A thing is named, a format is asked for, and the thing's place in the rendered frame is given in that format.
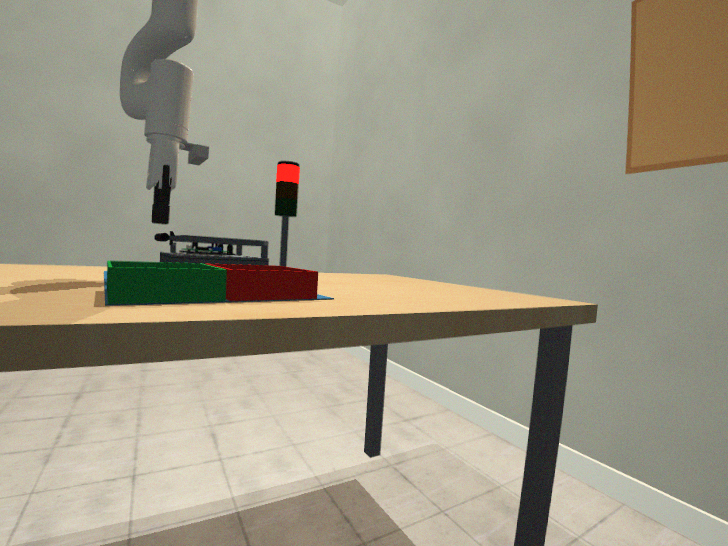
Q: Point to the green open tray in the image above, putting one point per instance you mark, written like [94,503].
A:
[162,282]

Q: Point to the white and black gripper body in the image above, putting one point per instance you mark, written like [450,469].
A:
[164,151]

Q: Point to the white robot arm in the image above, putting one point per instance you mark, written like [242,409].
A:
[164,99]

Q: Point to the red bin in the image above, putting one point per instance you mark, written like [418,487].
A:
[260,282]

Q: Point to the green circuit board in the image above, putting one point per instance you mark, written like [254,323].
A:
[217,249]

